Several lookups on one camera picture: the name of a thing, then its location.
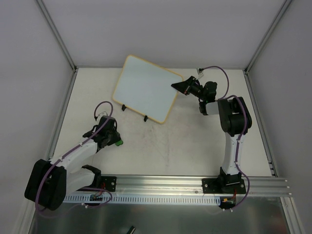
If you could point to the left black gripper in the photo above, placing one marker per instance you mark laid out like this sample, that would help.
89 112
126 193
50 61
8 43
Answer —
107 139

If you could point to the whiteboard wire stand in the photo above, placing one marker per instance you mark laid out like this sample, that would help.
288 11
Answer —
124 107

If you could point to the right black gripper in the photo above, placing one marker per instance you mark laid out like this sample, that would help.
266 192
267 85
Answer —
189 86

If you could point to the slotted white cable duct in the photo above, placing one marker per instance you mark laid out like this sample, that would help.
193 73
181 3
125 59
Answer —
143 199

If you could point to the aluminium mounting rail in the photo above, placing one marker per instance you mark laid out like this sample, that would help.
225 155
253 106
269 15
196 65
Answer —
192 185

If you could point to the aluminium frame post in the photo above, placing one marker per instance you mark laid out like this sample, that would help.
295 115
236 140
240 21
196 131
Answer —
276 20
50 22

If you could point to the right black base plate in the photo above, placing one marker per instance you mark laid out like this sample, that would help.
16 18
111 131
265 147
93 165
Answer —
214 186

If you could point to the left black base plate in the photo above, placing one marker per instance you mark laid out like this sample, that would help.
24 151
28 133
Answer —
108 183

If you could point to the left aluminium frame post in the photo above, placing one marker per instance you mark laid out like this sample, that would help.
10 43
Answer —
50 22

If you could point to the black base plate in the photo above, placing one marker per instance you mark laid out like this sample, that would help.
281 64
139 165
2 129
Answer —
108 183
214 186

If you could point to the yellow framed whiteboard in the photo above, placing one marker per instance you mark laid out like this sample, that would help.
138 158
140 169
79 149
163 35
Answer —
145 88

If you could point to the small black object bottom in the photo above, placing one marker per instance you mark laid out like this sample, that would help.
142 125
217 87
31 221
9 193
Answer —
131 230

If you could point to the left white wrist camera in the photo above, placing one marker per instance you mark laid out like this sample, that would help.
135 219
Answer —
104 113

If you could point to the green whiteboard eraser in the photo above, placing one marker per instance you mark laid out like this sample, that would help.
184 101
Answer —
118 143

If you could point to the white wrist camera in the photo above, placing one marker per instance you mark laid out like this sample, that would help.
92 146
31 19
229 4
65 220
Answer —
200 73
104 113

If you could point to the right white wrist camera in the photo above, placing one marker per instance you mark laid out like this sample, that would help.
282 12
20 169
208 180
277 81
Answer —
200 73

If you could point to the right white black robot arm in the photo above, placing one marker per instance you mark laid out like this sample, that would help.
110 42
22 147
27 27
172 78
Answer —
235 121

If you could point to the right aluminium frame post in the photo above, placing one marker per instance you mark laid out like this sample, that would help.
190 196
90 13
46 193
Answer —
276 20

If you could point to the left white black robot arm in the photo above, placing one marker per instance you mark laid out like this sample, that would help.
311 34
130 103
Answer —
52 180

